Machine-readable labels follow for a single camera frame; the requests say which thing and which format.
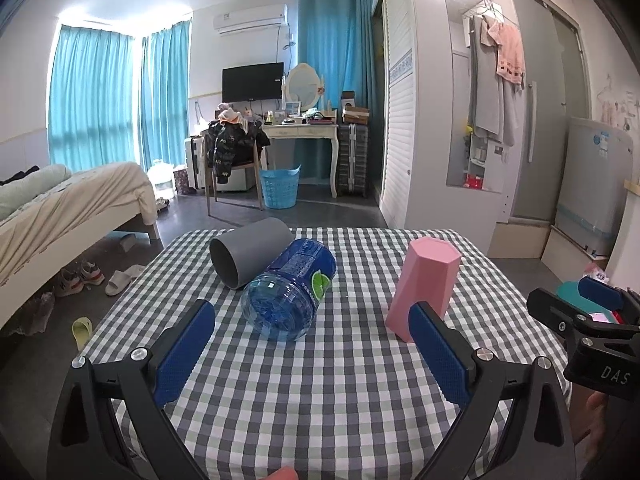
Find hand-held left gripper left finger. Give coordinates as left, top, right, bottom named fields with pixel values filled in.
left=47, top=299, right=217, bottom=480

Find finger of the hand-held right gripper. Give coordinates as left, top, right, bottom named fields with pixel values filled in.
left=526, top=287, right=640, bottom=346
left=576, top=276, right=640, bottom=312

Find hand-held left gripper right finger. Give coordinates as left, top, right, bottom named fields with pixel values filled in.
left=407, top=301, right=583, bottom=480

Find grey cup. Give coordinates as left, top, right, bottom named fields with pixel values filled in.
left=209, top=217, right=295, bottom=291

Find pink hexagonal cup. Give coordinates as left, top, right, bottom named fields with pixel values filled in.
left=385, top=238, right=462, bottom=345

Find person's right hand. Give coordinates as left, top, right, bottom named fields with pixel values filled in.
left=570, top=389, right=609, bottom=463

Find teal round lid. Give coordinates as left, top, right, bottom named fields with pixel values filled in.
left=556, top=281, right=591, bottom=312

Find white slipper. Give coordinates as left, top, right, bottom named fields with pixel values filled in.
left=105, top=263, right=147, bottom=297

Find green slipper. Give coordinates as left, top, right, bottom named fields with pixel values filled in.
left=71, top=317, right=95, bottom=351

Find checkered tablecloth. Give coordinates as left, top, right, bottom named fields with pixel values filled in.
left=75, top=227, right=573, bottom=480

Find blue water bottle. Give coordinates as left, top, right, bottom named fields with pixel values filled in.
left=240, top=238, right=337, bottom=342

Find pair of sneakers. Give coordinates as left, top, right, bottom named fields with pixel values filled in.
left=55, top=260, right=106, bottom=297

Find bed with beige blanket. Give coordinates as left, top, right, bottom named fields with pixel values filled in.
left=0, top=205, right=162, bottom=333

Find clear water jug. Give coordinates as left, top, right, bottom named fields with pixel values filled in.
left=148, top=158, right=177, bottom=200

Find beige blanket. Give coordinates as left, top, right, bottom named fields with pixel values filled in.
left=0, top=161, right=157, bottom=286

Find frosted glass door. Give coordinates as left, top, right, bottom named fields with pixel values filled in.
left=502, top=0, right=593, bottom=223

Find blue laundry basket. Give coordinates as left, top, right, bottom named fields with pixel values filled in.
left=258, top=163, right=302, bottom=210

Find silver suitcase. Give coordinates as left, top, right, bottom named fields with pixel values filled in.
left=184, top=135, right=208, bottom=191

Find wooden chair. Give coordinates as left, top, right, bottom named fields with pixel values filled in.
left=202, top=130, right=265, bottom=217

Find dark patterned jacket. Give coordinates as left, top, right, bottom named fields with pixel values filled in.
left=206, top=119, right=271, bottom=184

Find dark ribbed suitcase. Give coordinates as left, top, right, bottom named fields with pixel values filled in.
left=336, top=123, right=370, bottom=197

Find pale green quilt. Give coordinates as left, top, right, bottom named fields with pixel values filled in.
left=0, top=164, right=73, bottom=221

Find grey hanging garment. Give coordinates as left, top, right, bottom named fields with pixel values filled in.
left=470, top=14, right=506, bottom=137

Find pink and white clothes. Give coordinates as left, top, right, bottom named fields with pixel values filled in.
left=216, top=102, right=249, bottom=126

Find white wardrobe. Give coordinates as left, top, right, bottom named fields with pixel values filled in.
left=377, top=0, right=506, bottom=231

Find white vanity desk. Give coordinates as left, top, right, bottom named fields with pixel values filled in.
left=260, top=122, right=341, bottom=200

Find pink towel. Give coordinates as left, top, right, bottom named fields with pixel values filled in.
left=495, top=22, right=526, bottom=92

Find stack of cardboard boxes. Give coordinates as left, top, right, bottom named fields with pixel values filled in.
left=341, top=91, right=371, bottom=126

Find teal window curtain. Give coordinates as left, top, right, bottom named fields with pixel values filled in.
left=48, top=24, right=136, bottom=173
left=139, top=21, right=193, bottom=171

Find black television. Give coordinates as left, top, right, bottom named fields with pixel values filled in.
left=222, top=62, right=285, bottom=103

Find oval vanity mirror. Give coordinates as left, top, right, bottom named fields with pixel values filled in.
left=281, top=63, right=326, bottom=111

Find tall teal curtain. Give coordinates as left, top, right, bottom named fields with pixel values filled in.
left=297, top=0, right=378, bottom=183

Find white air conditioner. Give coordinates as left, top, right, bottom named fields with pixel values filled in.
left=212, top=4, right=290, bottom=36

